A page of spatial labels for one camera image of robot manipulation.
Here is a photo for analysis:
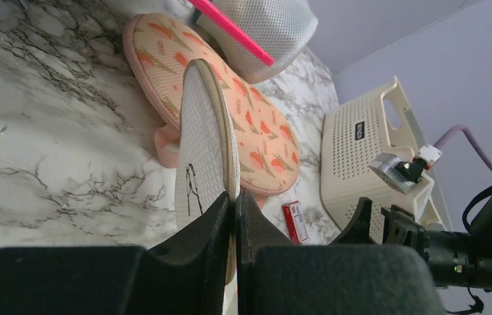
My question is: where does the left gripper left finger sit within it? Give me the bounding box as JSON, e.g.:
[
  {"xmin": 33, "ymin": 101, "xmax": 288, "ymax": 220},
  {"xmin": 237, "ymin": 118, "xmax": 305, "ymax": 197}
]
[{"xmin": 0, "ymin": 193, "xmax": 231, "ymax": 314}]

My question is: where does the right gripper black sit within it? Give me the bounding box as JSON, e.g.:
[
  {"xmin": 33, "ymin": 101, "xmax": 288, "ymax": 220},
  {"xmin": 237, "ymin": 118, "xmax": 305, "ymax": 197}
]
[{"xmin": 330, "ymin": 197, "xmax": 477, "ymax": 287}]

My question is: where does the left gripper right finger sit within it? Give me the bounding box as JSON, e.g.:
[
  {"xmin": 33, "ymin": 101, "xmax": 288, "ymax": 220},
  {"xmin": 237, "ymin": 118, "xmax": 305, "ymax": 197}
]
[{"xmin": 236, "ymin": 192, "xmax": 445, "ymax": 314}]

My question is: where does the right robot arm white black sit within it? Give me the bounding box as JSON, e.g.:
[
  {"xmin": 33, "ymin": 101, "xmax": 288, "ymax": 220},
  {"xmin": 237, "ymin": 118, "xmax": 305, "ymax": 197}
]
[{"xmin": 381, "ymin": 185, "xmax": 492, "ymax": 292}]

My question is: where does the cream plastic laundry basket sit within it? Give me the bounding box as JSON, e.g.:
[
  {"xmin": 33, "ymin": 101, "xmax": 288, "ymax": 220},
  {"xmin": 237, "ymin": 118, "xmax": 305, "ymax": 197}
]
[{"xmin": 321, "ymin": 77, "xmax": 452, "ymax": 243}]

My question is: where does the white cylindrical mesh laundry bag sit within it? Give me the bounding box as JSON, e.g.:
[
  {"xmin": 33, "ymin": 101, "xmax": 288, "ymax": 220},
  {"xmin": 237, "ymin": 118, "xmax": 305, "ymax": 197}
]
[{"xmin": 192, "ymin": 0, "xmax": 318, "ymax": 84}]

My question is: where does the orange tulip print laundry bag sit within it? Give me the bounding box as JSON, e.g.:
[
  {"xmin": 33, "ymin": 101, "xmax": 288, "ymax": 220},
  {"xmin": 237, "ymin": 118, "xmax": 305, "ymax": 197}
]
[{"xmin": 123, "ymin": 13, "xmax": 300, "ymax": 206}]

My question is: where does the small red white card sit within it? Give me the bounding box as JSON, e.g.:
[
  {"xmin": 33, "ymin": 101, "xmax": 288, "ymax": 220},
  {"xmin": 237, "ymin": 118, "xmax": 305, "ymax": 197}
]
[{"xmin": 281, "ymin": 201, "xmax": 309, "ymax": 245}]

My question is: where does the pink framed whiteboard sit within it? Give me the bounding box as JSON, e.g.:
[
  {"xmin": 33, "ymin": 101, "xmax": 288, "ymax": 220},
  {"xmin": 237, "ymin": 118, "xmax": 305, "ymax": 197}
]
[{"xmin": 189, "ymin": 0, "xmax": 275, "ymax": 66}]

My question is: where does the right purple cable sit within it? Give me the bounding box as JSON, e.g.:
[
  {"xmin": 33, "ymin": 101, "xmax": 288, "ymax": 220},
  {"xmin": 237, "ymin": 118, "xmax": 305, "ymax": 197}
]
[{"xmin": 432, "ymin": 125, "xmax": 492, "ymax": 180}]

